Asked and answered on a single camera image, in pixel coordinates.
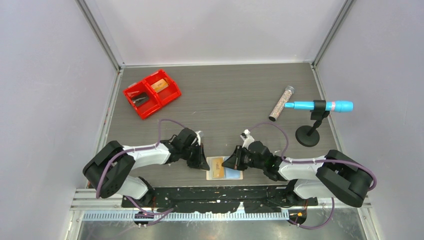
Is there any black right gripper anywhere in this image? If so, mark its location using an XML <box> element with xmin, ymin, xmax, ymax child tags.
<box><xmin>222</xmin><ymin>145</ymin><xmax>266</xmax><ymax>171</ymax></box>

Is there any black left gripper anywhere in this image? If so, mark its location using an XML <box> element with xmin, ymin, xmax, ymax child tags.
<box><xmin>180</xmin><ymin>143</ymin><xmax>210</xmax><ymax>171</ymax></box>

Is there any gold VIP card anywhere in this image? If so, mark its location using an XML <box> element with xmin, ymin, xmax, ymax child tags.
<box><xmin>210</xmin><ymin>157</ymin><xmax>225</xmax><ymax>179</ymax></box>

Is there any beige leather card holder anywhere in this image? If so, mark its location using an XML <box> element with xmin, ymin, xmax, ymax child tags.
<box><xmin>206</xmin><ymin>156</ymin><xmax>244</xmax><ymax>181</ymax></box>

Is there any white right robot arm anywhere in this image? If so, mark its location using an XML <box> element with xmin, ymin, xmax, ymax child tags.
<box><xmin>222</xmin><ymin>141</ymin><xmax>376</xmax><ymax>208</ymax></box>

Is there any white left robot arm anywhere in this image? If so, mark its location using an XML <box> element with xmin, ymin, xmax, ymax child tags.
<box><xmin>82</xmin><ymin>127</ymin><xmax>210</xmax><ymax>207</ymax></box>

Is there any orange card in bin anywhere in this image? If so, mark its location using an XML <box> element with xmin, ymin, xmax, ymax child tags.
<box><xmin>151</xmin><ymin>78</ymin><xmax>169</xmax><ymax>93</ymax></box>

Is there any black card in bin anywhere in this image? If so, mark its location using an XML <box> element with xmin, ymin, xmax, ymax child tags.
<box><xmin>131</xmin><ymin>92</ymin><xmax>150</xmax><ymax>108</ymax></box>

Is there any glittery silver tube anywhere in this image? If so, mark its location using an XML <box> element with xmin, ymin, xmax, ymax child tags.
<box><xmin>268</xmin><ymin>85</ymin><xmax>295</xmax><ymax>122</ymax></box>

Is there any red divided plastic bin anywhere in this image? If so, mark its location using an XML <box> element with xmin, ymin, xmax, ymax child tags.
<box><xmin>122</xmin><ymin>69</ymin><xmax>182</xmax><ymax>120</ymax></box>

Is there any blue toy microphone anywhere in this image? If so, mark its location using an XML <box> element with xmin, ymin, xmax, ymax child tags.
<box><xmin>284</xmin><ymin>100</ymin><xmax>354</xmax><ymax>113</ymax></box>

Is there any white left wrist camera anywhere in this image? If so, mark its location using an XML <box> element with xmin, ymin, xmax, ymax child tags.
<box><xmin>195</xmin><ymin>130</ymin><xmax>204</xmax><ymax>145</ymax></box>

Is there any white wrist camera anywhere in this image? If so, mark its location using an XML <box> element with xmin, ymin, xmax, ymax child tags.
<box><xmin>240</xmin><ymin>129</ymin><xmax>255</xmax><ymax>149</ymax></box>
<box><xmin>195</xmin><ymin>130</ymin><xmax>204</xmax><ymax>145</ymax></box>

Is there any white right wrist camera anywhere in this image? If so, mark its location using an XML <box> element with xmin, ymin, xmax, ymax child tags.
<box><xmin>240</xmin><ymin>129</ymin><xmax>255</xmax><ymax>149</ymax></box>

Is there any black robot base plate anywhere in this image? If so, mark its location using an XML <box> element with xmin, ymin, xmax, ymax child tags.
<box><xmin>136</xmin><ymin>185</ymin><xmax>318</xmax><ymax>214</ymax></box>

